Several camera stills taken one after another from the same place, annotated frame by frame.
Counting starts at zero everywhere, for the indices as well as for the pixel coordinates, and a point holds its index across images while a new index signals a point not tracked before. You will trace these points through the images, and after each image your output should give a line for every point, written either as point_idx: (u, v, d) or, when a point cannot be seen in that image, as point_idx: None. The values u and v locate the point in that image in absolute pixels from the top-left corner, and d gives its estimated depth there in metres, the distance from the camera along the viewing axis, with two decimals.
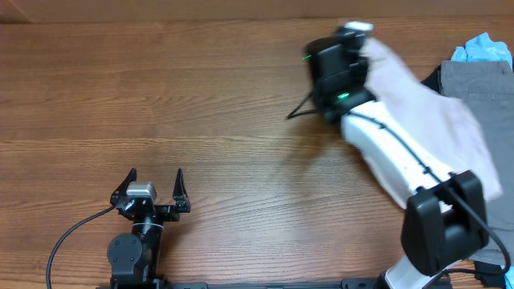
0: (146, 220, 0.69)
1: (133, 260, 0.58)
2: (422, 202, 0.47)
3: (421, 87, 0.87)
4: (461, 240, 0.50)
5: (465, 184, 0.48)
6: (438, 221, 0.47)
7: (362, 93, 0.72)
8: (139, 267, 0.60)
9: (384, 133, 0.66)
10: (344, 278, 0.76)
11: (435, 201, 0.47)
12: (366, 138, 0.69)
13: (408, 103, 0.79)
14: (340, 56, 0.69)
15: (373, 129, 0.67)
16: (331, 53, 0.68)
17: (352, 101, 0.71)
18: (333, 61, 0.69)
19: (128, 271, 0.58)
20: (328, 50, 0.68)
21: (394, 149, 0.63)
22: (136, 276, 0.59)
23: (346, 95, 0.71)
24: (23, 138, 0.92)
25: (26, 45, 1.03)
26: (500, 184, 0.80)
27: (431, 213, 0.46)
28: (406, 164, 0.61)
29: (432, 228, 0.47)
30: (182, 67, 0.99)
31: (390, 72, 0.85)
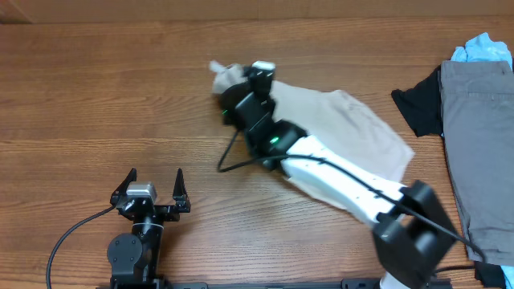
0: (146, 220, 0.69)
1: (132, 261, 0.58)
2: (387, 231, 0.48)
3: (335, 100, 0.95)
4: (435, 248, 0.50)
5: (418, 197, 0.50)
6: (408, 243, 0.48)
7: (291, 131, 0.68)
8: (139, 267, 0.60)
9: (324, 168, 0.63)
10: (345, 278, 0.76)
11: (397, 225, 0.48)
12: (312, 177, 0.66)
13: (327, 126, 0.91)
14: (256, 103, 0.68)
15: (314, 168, 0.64)
16: (246, 104, 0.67)
17: (285, 143, 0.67)
18: (254, 108, 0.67)
19: (128, 271, 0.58)
20: (242, 101, 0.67)
21: (339, 182, 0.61)
22: (135, 277, 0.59)
23: (277, 137, 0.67)
24: (22, 138, 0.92)
25: (26, 45, 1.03)
26: (499, 184, 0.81)
27: (398, 238, 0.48)
28: (358, 194, 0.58)
29: (405, 250, 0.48)
30: (182, 67, 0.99)
31: (300, 95, 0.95)
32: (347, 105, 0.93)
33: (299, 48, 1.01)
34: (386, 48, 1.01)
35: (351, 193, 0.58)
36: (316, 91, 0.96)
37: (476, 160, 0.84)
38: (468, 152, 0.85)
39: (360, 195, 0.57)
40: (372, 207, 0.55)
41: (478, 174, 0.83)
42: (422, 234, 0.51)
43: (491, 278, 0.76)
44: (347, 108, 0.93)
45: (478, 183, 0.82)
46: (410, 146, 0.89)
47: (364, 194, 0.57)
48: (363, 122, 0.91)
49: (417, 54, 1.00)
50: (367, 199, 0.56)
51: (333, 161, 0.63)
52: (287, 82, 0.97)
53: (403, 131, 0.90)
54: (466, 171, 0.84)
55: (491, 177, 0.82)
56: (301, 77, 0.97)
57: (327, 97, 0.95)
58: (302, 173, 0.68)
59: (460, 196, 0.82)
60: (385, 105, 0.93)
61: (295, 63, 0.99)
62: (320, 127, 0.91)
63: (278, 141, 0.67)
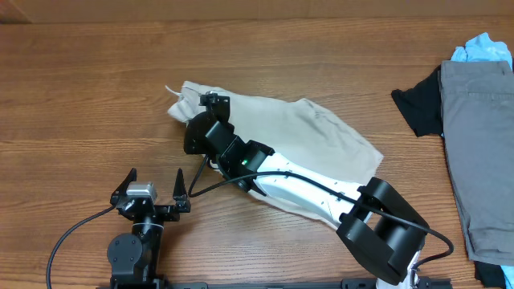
0: (146, 221, 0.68)
1: (132, 261, 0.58)
2: (348, 230, 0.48)
3: (296, 107, 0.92)
4: (407, 240, 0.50)
5: (377, 193, 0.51)
6: (373, 238, 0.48)
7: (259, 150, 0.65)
8: (138, 267, 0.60)
9: (291, 181, 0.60)
10: (345, 278, 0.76)
11: (360, 222, 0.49)
12: (284, 192, 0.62)
13: (291, 136, 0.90)
14: (223, 129, 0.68)
15: (282, 182, 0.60)
16: (215, 132, 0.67)
17: (255, 163, 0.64)
18: (222, 135, 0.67)
19: (128, 271, 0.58)
20: (210, 131, 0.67)
21: (308, 193, 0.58)
22: (134, 277, 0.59)
23: (246, 160, 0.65)
24: (22, 138, 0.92)
25: (26, 45, 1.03)
26: (499, 184, 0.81)
27: (362, 235, 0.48)
28: (322, 199, 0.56)
29: (371, 246, 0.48)
30: (182, 67, 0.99)
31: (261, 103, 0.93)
32: (312, 113, 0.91)
33: (299, 48, 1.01)
34: (386, 48, 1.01)
35: (316, 200, 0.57)
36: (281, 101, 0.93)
37: (476, 161, 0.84)
38: (468, 152, 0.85)
39: (324, 200, 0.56)
40: (335, 210, 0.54)
41: (477, 174, 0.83)
42: (391, 230, 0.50)
43: (491, 278, 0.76)
44: (313, 116, 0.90)
45: (477, 183, 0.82)
46: (410, 146, 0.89)
47: (328, 199, 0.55)
48: (330, 128, 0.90)
49: (417, 54, 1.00)
50: (330, 204, 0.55)
51: (299, 173, 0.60)
52: (287, 82, 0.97)
53: (403, 131, 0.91)
54: (466, 171, 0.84)
55: (491, 177, 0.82)
56: (301, 77, 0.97)
57: (292, 107, 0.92)
58: (274, 190, 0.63)
59: (460, 196, 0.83)
60: (385, 105, 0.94)
61: (295, 63, 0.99)
62: (286, 140, 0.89)
63: (248, 163, 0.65)
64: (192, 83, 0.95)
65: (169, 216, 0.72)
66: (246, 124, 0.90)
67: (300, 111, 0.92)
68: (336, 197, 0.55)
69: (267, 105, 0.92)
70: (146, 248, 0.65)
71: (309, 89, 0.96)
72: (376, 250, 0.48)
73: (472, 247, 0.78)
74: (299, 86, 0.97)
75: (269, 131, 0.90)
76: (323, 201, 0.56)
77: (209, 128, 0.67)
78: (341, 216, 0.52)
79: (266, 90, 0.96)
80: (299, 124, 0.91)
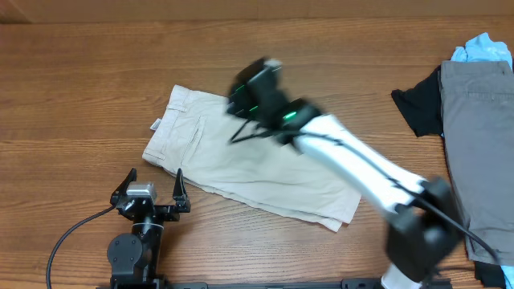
0: (146, 221, 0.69)
1: (132, 261, 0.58)
2: (401, 221, 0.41)
3: None
4: (448, 244, 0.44)
5: (437, 191, 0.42)
6: (422, 236, 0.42)
7: (307, 108, 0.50)
8: (138, 268, 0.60)
9: (342, 149, 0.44)
10: (344, 278, 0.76)
11: (413, 215, 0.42)
12: (320, 157, 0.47)
13: None
14: (271, 78, 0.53)
15: (326, 146, 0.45)
16: (260, 79, 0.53)
17: (303, 120, 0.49)
18: (269, 83, 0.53)
19: (128, 271, 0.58)
20: (257, 75, 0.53)
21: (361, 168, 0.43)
22: (134, 278, 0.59)
23: (293, 113, 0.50)
24: (22, 138, 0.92)
25: (26, 45, 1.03)
26: (499, 184, 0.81)
27: (412, 228, 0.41)
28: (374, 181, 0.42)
29: (415, 240, 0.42)
30: (181, 67, 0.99)
31: None
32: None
33: (298, 48, 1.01)
34: (386, 48, 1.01)
35: (367, 180, 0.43)
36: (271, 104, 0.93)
37: (476, 161, 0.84)
38: (468, 152, 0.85)
39: (377, 182, 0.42)
40: (389, 197, 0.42)
41: (478, 174, 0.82)
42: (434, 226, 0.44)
43: (491, 278, 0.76)
44: None
45: (478, 183, 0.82)
46: (410, 146, 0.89)
47: (382, 183, 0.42)
48: None
49: (417, 54, 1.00)
50: (384, 189, 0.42)
51: (352, 141, 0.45)
52: (287, 82, 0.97)
53: (403, 131, 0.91)
54: (466, 171, 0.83)
55: (491, 178, 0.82)
56: (301, 77, 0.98)
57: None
58: (307, 152, 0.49)
59: (460, 196, 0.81)
60: (386, 105, 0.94)
61: (295, 63, 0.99)
62: None
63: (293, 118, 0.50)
64: (183, 87, 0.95)
65: (169, 216, 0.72)
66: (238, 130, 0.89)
67: None
68: (392, 181, 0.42)
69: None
70: (146, 248, 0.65)
71: (309, 89, 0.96)
72: (418, 246, 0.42)
73: (472, 247, 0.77)
74: (299, 86, 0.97)
75: None
76: (373, 181, 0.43)
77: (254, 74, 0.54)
78: (397, 207, 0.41)
79: None
80: None
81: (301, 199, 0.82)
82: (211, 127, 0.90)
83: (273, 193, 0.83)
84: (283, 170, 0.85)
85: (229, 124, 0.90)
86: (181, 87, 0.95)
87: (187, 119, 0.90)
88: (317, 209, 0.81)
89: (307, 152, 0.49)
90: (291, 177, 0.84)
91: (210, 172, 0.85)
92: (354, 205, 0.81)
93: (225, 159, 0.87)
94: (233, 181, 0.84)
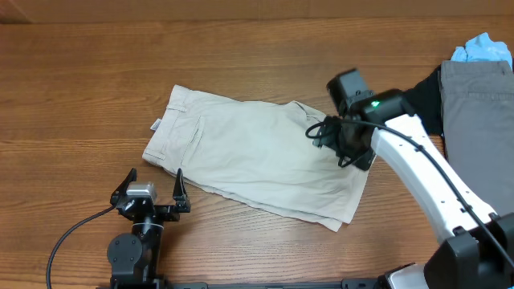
0: (146, 221, 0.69)
1: (132, 261, 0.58)
2: (460, 246, 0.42)
3: (287, 110, 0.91)
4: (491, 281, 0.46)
5: (507, 228, 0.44)
6: (475, 267, 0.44)
7: (394, 102, 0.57)
8: (138, 268, 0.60)
9: (421, 158, 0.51)
10: (344, 278, 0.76)
11: (475, 245, 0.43)
12: (398, 164, 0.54)
13: (285, 137, 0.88)
14: (360, 83, 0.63)
15: (409, 152, 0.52)
16: (348, 78, 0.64)
17: (385, 109, 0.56)
18: (354, 83, 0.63)
19: (128, 271, 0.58)
20: (348, 73, 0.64)
21: (431, 185, 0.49)
22: (134, 278, 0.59)
23: (378, 101, 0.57)
24: (23, 138, 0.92)
25: (26, 45, 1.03)
26: (499, 184, 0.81)
27: (470, 258, 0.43)
28: (442, 198, 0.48)
29: (466, 270, 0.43)
30: (182, 68, 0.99)
31: (251, 107, 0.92)
32: (303, 116, 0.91)
33: (298, 48, 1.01)
34: (386, 47, 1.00)
35: (435, 197, 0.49)
36: (272, 105, 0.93)
37: (476, 161, 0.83)
38: (468, 152, 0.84)
39: (446, 200, 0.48)
40: (453, 218, 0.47)
41: (478, 175, 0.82)
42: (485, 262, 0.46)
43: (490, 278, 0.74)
44: (304, 119, 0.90)
45: (478, 183, 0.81)
46: None
47: (450, 201, 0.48)
48: None
49: (417, 54, 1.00)
50: (452, 209, 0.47)
51: (434, 155, 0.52)
52: (287, 82, 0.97)
53: None
54: (466, 171, 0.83)
55: (491, 178, 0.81)
56: (301, 77, 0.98)
57: (284, 110, 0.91)
58: (385, 154, 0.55)
59: None
60: None
61: (295, 63, 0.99)
62: (279, 142, 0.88)
63: (379, 104, 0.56)
64: (183, 87, 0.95)
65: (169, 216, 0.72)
66: (238, 130, 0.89)
67: (291, 113, 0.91)
68: (463, 206, 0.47)
69: (258, 108, 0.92)
70: (146, 248, 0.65)
71: (310, 89, 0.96)
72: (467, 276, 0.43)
73: None
74: (299, 86, 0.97)
75: (263, 135, 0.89)
76: (443, 199, 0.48)
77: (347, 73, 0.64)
78: (456, 229, 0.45)
79: (267, 91, 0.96)
80: (291, 125, 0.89)
81: (302, 199, 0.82)
82: (211, 128, 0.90)
83: (273, 193, 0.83)
84: (283, 171, 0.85)
85: (229, 125, 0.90)
86: (181, 87, 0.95)
87: (187, 119, 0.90)
88: (317, 209, 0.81)
89: (382, 150, 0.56)
90: (291, 177, 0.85)
91: (210, 172, 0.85)
92: (353, 205, 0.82)
93: (225, 160, 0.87)
94: (233, 181, 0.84)
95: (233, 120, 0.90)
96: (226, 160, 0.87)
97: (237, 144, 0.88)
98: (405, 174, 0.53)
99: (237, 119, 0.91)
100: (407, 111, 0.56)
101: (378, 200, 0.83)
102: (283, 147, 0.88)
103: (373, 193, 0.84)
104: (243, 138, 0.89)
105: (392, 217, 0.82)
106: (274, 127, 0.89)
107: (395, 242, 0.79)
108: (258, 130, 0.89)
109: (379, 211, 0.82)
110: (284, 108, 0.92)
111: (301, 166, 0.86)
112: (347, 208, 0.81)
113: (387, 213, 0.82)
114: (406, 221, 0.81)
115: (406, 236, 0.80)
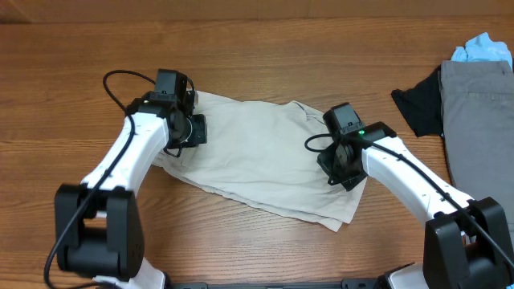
0: (195, 89, 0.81)
1: (172, 92, 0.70)
2: (440, 225, 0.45)
3: (287, 110, 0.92)
4: (487, 275, 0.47)
5: (486, 212, 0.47)
6: (460, 250, 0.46)
7: (380, 131, 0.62)
8: (181, 86, 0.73)
9: (402, 165, 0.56)
10: (344, 278, 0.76)
11: (455, 226, 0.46)
12: (386, 175, 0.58)
13: (286, 138, 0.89)
14: (354, 114, 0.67)
15: (392, 162, 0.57)
16: (344, 110, 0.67)
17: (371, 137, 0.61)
18: (349, 115, 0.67)
19: (173, 74, 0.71)
20: (342, 105, 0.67)
21: (414, 182, 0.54)
22: (174, 82, 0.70)
23: (364, 131, 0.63)
24: (23, 138, 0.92)
25: (26, 45, 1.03)
26: (499, 182, 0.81)
27: (450, 238, 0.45)
28: (423, 192, 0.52)
29: (452, 254, 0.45)
30: (182, 67, 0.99)
31: (252, 107, 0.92)
32: (304, 116, 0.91)
33: (298, 48, 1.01)
34: (386, 48, 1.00)
35: (417, 190, 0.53)
36: (273, 105, 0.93)
37: (477, 160, 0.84)
38: (468, 152, 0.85)
39: (426, 193, 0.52)
40: (434, 207, 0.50)
41: (477, 174, 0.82)
42: (477, 257, 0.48)
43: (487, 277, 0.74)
44: (304, 120, 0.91)
45: (477, 183, 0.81)
46: (411, 146, 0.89)
47: (431, 193, 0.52)
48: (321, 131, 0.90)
49: (417, 54, 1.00)
50: (433, 201, 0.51)
51: (414, 161, 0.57)
52: (287, 82, 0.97)
53: (403, 131, 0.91)
54: (465, 170, 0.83)
55: (491, 177, 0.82)
56: (301, 76, 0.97)
57: (284, 110, 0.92)
58: (377, 171, 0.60)
59: None
60: (386, 105, 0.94)
61: (296, 63, 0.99)
62: (279, 143, 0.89)
63: (365, 133, 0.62)
64: None
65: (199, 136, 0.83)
66: (238, 130, 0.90)
67: (290, 112, 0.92)
68: (442, 196, 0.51)
69: (258, 108, 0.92)
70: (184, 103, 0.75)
71: (310, 89, 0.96)
72: (454, 260, 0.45)
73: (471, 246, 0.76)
74: (299, 86, 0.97)
75: (263, 134, 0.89)
76: (425, 193, 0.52)
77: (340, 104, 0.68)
78: (438, 214, 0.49)
79: (267, 90, 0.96)
80: (291, 125, 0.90)
81: (302, 199, 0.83)
82: (211, 128, 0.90)
83: (274, 193, 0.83)
84: (283, 171, 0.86)
85: (229, 125, 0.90)
86: None
87: None
88: (316, 209, 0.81)
89: (374, 169, 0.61)
90: (292, 177, 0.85)
91: (210, 172, 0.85)
92: (354, 205, 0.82)
93: (225, 160, 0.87)
94: (234, 181, 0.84)
95: (233, 121, 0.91)
96: (226, 160, 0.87)
97: (237, 144, 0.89)
98: (393, 181, 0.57)
99: (237, 119, 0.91)
100: (389, 135, 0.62)
101: (378, 200, 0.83)
102: (283, 146, 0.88)
103: (373, 193, 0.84)
104: (243, 138, 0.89)
105: (392, 217, 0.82)
106: (275, 128, 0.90)
107: (395, 242, 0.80)
108: (258, 131, 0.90)
109: (379, 211, 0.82)
110: (283, 108, 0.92)
111: (301, 166, 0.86)
112: (346, 208, 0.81)
113: (386, 213, 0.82)
114: (406, 222, 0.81)
115: (406, 236, 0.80)
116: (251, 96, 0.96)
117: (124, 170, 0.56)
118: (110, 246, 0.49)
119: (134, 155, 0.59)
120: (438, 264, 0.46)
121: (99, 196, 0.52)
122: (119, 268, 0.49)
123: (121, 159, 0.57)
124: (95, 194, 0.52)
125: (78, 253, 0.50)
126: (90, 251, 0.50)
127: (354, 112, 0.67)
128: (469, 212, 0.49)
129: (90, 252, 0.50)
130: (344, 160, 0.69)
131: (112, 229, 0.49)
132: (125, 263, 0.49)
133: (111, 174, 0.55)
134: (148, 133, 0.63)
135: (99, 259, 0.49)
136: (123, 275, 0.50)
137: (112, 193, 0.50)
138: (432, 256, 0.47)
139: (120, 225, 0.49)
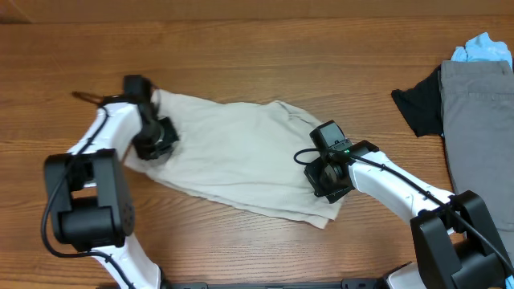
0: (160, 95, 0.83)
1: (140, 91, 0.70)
2: (426, 222, 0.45)
3: (267, 110, 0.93)
4: (481, 269, 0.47)
5: (467, 205, 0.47)
6: (447, 244, 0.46)
7: (364, 148, 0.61)
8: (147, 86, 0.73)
9: (388, 173, 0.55)
10: (345, 278, 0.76)
11: (439, 222, 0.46)
12: (373, 186, 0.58)
13: (268, 139, 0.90)
14: (339, 132, 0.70)
15: (375, 172, 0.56)
16: (328, 128, 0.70)
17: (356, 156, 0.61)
18: (334, 133, 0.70)
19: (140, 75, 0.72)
20: (326, 124, 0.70)
21: (398, 187, 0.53)
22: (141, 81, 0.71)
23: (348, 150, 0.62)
24: (23, 138, 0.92)
25: (26, 45, 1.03)
26: (498, 182, 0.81)
27: (436, 234, 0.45)
28: (407, 194, 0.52)
29: (442, 249, 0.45)
30: (182, 67, 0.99)
31: (234, 109, 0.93)
32: (286, 116, 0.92)
33: (297, 48, 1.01)
34: (386, 48, 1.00)
35: (401, 193, 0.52)
36: (256, 105, 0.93)
37: (475, 160, 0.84)
38: (467, 153, 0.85)
39: (409, 193, 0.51)
40: (418, 205, 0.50)
41: (475, 174, 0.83)
42: (469, 252, 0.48)
43: None
44: (285, 119, 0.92)
45: (475, 184, 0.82)
46: (411, 146, 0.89)
47: (414, 194, 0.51)
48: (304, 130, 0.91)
49: (417, 54, 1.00)
50: (416, 200, 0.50)
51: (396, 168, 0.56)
52: (287, 82, 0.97)
53: (403, 131, 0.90)
54: (465, 171, 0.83)
55: (491, 177, 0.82)
56: (301, 76, 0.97)
57: (267, 110, 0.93)
58: (364, 183, 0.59)
59: None
60: (385, 105, 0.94)
61: (296, 63, 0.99)
62: (262, 144, 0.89)
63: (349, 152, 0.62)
64: (162, 90, 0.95)
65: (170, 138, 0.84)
66: (222, 132, 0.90)
67: (271, 114, 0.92)
68: (424, 195, 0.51)
69: (239, 110, 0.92)
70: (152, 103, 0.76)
71: (310, 90, 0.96)
72: (443, 255, 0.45)
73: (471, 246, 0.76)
74: (299, 86, 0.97)
75: (246, 136, 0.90)
76: (409, 194, 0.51)
77: (324, 124, 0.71)
78: (422, 211, 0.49)
79: (267, 91, 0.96)
80: (272, 126, 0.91)
81: (287, 198, 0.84)
82: (193, 132, 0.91)
83: (259, 193, 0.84)
84: (268, 171, 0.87)
85: (211, 128, 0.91)
86: (161, 91, 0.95)
87: None
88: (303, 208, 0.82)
89: (362, 184, 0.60)
90: (277, 176, 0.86)
91: (194, 176, 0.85)
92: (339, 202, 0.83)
93: (209, 162, 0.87)
94: (218, 183, 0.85)
95: (215, 124, 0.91)
96: (210, 163, 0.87)
97: (221, 147, 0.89)
98: (379, 193, 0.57)
99: (219, 121, 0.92)
100: (372, 149, 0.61)
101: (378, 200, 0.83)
102: (267, 147, 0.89)
103: None
104: (226, 140, 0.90)
105: (392, 217, 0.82)
106: (258, 128, 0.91)
107: (395, 242, 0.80)
108: (242, 132, 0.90)
109: (379, 211, 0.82)
110: (265, 108, 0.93)
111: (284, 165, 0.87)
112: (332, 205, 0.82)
113: (387, 212, 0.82)
114: None
115: (406, 236, 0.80)
116: (250, 96, 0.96)
117: (106, 139, 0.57)
118: (102, 203, 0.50)
119: (112, 128, 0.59)
120: (430, 262, 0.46)
121: (83, 163, 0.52)
122: (113, 225, 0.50)
123: (102, 132, 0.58)
124: (80, 160, 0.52)
125: (69, 217, 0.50)
126: (81, 214, 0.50)
127: (339, 130, 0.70)
128: (452, 208, 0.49)
129: (81, 214, 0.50)
130: (333, 178, 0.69)
131: (99, 180, 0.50)
132: (119, 219, 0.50)
133: (93, 142, 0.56)
134: (124, 112, 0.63)
135: (92, 219, 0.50)
136: (118, 233, 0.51)
137: (95, 154, 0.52)
138: (423, 254, 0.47)
139: (110, 184, 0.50)
